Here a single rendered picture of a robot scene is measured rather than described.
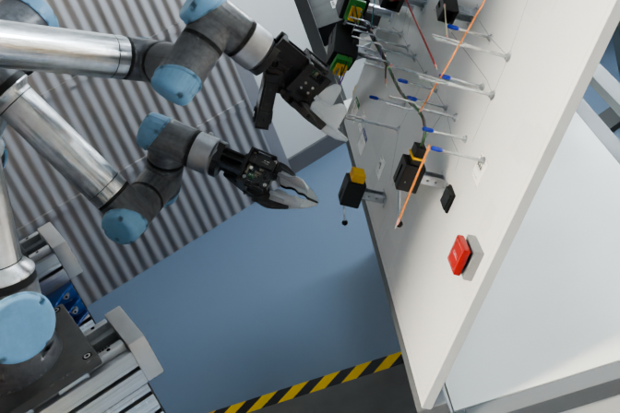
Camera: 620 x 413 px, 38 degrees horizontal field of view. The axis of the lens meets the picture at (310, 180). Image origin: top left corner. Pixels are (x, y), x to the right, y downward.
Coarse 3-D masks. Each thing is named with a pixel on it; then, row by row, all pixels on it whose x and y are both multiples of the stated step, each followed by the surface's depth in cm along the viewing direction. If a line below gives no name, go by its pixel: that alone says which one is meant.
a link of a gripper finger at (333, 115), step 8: (312, 104) 156; (320, 104) 156; (336, 104) 156; (320, 112) 156; (328, 112) 156; (336, 112) 156; (344, 112) 156; (328, 120) 156; (336, 120) 156; (328, 128) 156; (336, 128) 157; (336, 136) 157; (344, 136) 158
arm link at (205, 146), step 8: (200, 136) 169; (208, 136) 169; (200, 144) 168; (208, 144) 168; (216, 144) 169; (192, 152) 168; (200, 152) 167; (208, 152) 167; (192, 160) 168; (200, 160) 168; (208, 160) 168; (192, 168) 170; (200, 168) 169; (208, 168) 169
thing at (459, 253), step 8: (456, 240) 149; (464, 240) 148; (456, 248) 148; (464, 248) 145; (448, 256) 150; (456, 256) 147; (464, 256) 145; (456, 264) 146; (464, 264) 146; (456, 272) 146
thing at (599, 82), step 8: (600, 64) 211; (600, 72) 207; (608, 72) 206; (592, 80) 208; (600, 80) 204; (608, 80) 203; (616, 80) 202; (600, 88) 204; (608, 88) 200; (616, 88) 199; (608, 96) 199; (616, 96) 196; (608, 104) 201; (616, 104) 194; (616, 112) 197
